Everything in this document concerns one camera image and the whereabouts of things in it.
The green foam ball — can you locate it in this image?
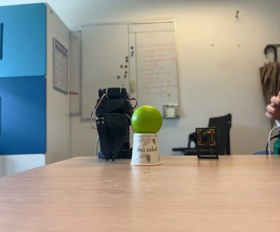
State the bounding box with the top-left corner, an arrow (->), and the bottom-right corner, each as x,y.
131,104 -> 163,134

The white leaf-print paper cup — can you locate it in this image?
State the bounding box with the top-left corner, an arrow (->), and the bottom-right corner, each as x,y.
130,132 -> 162,166

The person's hand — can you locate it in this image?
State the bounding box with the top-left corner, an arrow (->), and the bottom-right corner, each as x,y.
265,89 -> 280,124

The whiteboard eraser box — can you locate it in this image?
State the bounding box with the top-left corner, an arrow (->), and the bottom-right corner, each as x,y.
162,103 -> 180,118

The framed notice sheet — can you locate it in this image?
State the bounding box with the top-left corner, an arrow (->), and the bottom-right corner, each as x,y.
52,37 -> 69,94

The black office chair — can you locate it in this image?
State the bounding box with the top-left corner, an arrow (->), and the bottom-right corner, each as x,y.
172,113 -> 232,156

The blue-door locker cabinet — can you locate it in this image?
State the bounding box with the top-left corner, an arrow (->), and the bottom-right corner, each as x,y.
0,2 -> 71,181

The brown folded umbrella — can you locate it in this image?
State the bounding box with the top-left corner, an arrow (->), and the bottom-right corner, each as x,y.
259,45 -> 280,105

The narrow grey wall panel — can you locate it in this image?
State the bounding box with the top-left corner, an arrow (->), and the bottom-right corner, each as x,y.
69,30 -> 82,116

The wall whiteboard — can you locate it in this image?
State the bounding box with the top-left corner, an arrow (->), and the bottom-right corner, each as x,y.
80,21 -> 181,120

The small camera module on stand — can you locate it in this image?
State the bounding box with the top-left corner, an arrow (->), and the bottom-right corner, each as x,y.
195,127 -> 220,160

